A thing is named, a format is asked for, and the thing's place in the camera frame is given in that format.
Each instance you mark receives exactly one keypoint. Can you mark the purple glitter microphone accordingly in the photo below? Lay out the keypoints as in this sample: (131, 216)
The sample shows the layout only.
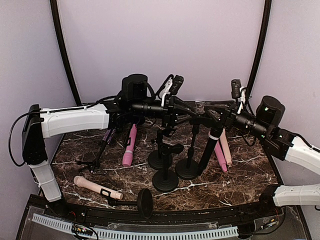
(108, 136)

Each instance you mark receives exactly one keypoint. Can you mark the black round-base desk stand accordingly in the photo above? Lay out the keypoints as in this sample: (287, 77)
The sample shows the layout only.
(166, 180)

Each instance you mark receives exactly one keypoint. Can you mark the large pink microphone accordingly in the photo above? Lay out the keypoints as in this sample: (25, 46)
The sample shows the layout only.
(220, 157)

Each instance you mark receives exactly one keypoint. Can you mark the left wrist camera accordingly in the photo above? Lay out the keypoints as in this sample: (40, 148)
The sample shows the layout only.
(170, 87)

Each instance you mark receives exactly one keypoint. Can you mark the beige microphone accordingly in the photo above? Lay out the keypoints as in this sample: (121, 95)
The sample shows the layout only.
(82, 182)
(225, 148)

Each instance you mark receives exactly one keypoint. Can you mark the small pink microphone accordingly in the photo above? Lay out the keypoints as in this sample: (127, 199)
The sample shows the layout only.
(130, 144)

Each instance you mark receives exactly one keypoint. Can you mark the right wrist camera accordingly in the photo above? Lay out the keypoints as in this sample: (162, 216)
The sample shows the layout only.
(238, 93)

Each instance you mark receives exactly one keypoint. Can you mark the black stand with black microphone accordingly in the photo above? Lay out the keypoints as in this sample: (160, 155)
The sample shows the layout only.
(186, 168)

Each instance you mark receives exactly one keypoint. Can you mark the grey cable duct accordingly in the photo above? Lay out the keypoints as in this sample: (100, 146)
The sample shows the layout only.
(132, 232)

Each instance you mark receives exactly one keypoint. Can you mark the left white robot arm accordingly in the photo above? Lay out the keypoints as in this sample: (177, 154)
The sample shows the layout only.
(136, 100)

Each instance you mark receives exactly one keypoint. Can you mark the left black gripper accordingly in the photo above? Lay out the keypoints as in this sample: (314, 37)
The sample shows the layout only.
(171, 111)

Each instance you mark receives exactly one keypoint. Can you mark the right black frame post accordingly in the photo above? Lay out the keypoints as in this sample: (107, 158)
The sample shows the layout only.
(260, 44)

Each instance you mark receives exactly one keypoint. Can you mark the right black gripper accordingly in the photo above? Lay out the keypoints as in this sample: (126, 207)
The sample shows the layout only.
(231, 113)

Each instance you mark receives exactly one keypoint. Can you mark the black front rail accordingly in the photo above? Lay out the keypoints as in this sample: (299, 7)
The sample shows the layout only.
(234, 215)

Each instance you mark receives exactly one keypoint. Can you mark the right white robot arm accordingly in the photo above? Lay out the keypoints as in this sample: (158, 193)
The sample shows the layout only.
(278, 142)

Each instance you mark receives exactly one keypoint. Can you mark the black front stand lying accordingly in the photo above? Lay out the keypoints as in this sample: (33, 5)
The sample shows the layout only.
(144, 202)

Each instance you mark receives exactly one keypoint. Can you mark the black tripod stand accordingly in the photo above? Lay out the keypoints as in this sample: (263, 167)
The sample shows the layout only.
(94, 166)

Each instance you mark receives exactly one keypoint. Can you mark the black stand holding beige microphone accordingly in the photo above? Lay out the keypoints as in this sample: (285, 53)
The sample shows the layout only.
(154, 159)

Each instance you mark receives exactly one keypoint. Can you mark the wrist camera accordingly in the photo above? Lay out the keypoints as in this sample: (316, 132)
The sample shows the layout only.
(238, 93)
(170, 87)

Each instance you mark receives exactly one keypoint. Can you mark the black microphone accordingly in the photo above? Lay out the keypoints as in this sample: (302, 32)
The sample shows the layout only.
(213, 138)

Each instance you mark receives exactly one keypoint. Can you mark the left black frame post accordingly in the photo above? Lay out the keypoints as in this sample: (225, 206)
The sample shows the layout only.
(63, 51)

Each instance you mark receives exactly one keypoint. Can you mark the black frame post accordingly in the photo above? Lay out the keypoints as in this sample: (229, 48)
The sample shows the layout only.
(63, 51)
(260, 44)

